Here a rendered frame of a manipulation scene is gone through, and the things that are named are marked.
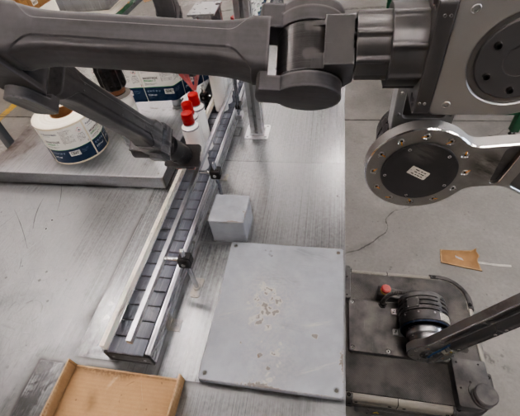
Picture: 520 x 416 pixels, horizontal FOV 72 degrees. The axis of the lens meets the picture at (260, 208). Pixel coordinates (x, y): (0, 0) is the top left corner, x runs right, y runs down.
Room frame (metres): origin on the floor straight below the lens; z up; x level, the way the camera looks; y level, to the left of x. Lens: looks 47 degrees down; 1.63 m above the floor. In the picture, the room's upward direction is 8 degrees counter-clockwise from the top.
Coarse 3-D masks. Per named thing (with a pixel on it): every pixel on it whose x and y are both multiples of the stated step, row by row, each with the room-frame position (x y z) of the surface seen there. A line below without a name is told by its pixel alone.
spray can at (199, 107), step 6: (192, 96) 1.00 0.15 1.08; (198, 96) 1.01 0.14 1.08; (192, 102) 1.00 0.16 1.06; (198, 102) 1.00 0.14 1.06; (198, 108) 0.99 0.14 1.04; (204, 108) 1.01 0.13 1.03; (198, 114) 0.99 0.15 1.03; (204, 114) 1.00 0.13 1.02; (204, 120) 0.99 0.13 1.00; (204, 126) 0.99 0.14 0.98; (204, 132) 0.99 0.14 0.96; (204, 138) 0.99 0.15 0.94; (210, 150) 0.99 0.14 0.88
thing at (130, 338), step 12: (228, 96) 1.19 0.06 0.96; (216, 120) 1.04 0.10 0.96; (204, 156) 0.86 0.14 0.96; (192, 180) 0.76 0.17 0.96; (180, 216) 0.63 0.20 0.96; (168, 240) 0.56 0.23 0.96; (168, 252) 0.53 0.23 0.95; (156, 264) 0.49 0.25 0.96; (156, 276) 0.46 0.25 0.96; (144, 300) 0.40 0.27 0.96; (144, 312) 0.38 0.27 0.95; (132, 324) 0.35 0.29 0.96; (132, 336) 0.33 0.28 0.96
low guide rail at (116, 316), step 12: (180, 180) 0.84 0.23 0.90; (168, 192) 0.78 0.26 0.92; (168, 204) 0.74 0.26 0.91; (156, 228) 0.65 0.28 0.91; (144, 252) 0.57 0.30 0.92; (132, 276) 0.50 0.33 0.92; (132, 288) 0.48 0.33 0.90; (120, 300) 0.44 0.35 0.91; (120, 312) 0.41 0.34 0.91; (108, 324) 0.38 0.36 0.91; (108, 336) 0.36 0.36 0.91
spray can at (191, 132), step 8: (184, 112) 0.91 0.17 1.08; (184, 120) 0.90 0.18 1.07; (192, 120) 0.90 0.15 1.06; (184, 128) 0.90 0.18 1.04; (192, 128) 0.89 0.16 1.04; (184, 136) 0.90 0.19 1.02; (192, 136) 0.89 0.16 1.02; (200, 136) 0.90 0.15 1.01; (200, 144) 0.89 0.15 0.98; (208, 168) 0.90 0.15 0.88
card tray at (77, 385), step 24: (72, 384) 0.30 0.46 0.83; (96, 384) 0.29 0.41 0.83; (120, 384) 0.28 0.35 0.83; (144, 384) 0.28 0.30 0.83; (168, 384) 0.27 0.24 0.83; (48, 408) 0.25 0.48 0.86; (72, 408) 0.25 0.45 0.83; (96, 408) 0.24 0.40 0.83; (120, 408) 0.24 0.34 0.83; (144, 408) 0.23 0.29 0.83; (168, 408) 0.21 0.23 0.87
